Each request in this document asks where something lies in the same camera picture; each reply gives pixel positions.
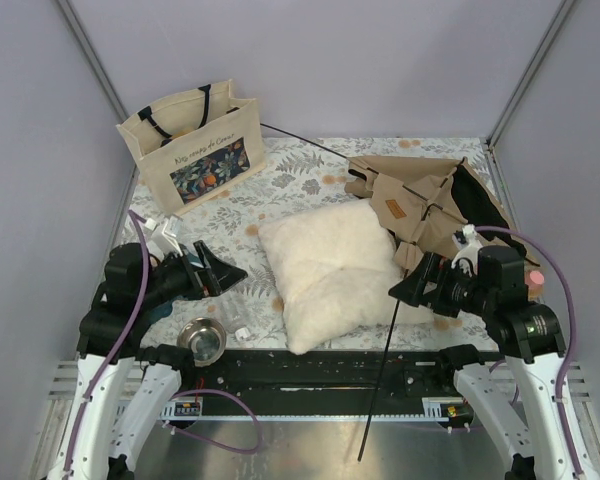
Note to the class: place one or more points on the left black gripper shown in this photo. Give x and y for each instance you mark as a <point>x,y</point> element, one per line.
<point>223,275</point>

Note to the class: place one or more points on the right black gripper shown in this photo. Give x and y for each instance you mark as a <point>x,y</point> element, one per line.
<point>438,269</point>

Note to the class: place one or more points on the beige fabric pet tent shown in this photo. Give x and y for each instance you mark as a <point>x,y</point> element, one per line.
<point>422,202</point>

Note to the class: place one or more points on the black tent pole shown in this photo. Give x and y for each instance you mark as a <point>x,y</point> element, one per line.
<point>384,359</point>

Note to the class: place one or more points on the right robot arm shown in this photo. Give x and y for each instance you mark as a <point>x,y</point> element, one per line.
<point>544,442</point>

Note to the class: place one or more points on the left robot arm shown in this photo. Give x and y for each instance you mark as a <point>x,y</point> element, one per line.
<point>121,386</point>

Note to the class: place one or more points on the teal pet bowl stand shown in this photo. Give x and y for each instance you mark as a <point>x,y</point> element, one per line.
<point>156,308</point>

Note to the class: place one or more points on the clear plastic water bottle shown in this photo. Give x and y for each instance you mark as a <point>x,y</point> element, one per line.
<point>235,317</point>

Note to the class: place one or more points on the stainless steel bowl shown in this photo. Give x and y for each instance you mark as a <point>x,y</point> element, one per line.
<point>206,338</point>

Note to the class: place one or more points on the cream fluffy pillow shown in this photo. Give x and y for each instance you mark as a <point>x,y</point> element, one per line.
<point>333,267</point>

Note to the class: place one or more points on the pink capped juice bottle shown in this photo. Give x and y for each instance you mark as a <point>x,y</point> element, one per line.
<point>534,280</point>

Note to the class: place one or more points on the floral patterned table mat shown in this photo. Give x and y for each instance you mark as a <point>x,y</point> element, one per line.
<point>298,177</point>

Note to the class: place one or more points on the beige floral tote bag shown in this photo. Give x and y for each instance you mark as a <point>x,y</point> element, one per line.
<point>191,146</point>

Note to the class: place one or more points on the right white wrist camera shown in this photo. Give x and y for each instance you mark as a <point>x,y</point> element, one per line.
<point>468,245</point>

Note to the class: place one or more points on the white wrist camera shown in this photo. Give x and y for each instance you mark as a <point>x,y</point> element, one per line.
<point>468,245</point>
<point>164,235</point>

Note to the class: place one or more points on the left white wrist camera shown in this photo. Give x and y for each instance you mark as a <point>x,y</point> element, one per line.
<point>164,235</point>

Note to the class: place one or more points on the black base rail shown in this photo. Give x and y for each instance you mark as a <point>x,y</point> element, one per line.
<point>277,385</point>

